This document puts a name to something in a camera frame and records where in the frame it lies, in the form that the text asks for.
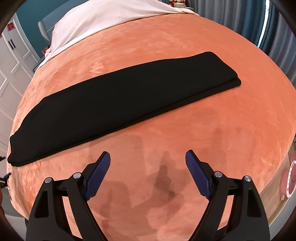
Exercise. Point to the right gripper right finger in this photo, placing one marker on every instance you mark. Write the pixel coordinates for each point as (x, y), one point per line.
(235, 210)

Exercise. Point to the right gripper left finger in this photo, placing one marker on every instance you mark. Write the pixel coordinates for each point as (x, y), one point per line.
(48, 220)

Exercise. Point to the black pants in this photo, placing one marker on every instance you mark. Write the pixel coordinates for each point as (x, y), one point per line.
(105, 104)

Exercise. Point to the pink round object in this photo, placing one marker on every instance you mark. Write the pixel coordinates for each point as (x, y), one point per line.
(287, 185)

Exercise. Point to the orange plush bed blanket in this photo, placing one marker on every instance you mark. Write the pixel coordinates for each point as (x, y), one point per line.
(148, 192)

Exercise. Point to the white panelled wardrobe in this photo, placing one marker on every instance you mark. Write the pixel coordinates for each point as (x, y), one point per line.
(18, 58)

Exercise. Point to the blue padded headboard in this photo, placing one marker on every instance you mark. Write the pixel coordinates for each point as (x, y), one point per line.
(47, 24)

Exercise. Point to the white bed sheet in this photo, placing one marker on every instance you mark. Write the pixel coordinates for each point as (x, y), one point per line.
(92, 17)

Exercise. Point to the plush toys by bed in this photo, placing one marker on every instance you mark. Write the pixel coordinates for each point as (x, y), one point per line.
(177, 3)

